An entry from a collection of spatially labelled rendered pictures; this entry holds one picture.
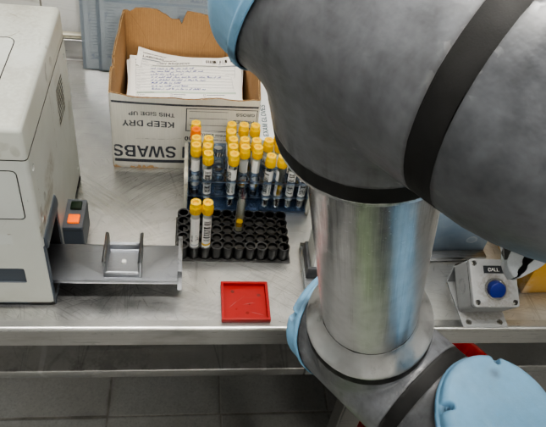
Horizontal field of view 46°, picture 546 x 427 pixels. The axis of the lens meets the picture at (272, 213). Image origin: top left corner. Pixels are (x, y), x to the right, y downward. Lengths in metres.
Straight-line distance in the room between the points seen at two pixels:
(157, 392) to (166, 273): 0.98
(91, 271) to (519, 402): 0.57
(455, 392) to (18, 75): 0.58
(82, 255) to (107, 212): 0.14
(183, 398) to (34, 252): 1.06
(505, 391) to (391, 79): 0.41
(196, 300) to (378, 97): 0.71
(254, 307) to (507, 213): 0.71
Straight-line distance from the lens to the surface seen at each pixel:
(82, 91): 1.31
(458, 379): 0.59
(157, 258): 0.92
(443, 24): 0.23
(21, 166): 0.75
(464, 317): 0.99
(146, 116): 1.06
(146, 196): 1.07
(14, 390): 1.91
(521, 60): 0.22
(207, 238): 0.94
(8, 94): 0.77
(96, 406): 1.84
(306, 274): 0.95
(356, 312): 0.49
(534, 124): 0.22
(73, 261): 0.92
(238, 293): 0.93
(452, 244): 1.05
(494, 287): 0.95
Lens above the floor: 1.60
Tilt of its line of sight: 44 degrees down
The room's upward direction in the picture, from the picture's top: 9 degrees clockwise
